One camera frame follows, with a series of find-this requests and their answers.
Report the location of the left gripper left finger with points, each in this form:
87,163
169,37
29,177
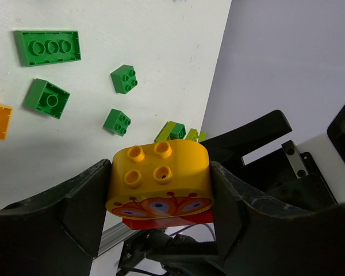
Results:
58,231

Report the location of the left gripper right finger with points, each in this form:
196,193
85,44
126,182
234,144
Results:
257,234

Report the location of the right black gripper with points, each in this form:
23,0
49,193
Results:
285,174

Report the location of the red lego brick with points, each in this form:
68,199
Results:
201,218

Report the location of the yellow butterfly lego brick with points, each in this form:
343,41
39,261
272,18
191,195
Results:
160,180

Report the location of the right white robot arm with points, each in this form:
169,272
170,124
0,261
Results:
328,151

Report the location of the lime square lego brick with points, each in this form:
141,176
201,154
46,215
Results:
195,135

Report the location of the lime and green lego stack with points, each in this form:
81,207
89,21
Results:
171,131

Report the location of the green square lego lower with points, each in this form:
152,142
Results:
117,122

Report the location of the green square lego upper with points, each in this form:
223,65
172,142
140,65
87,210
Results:
124,79

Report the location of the green upturned square lego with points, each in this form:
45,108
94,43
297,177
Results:
46,98

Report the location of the green long lego brick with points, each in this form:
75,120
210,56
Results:
43,47

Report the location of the aluminium table front rail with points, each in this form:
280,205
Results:
113,236

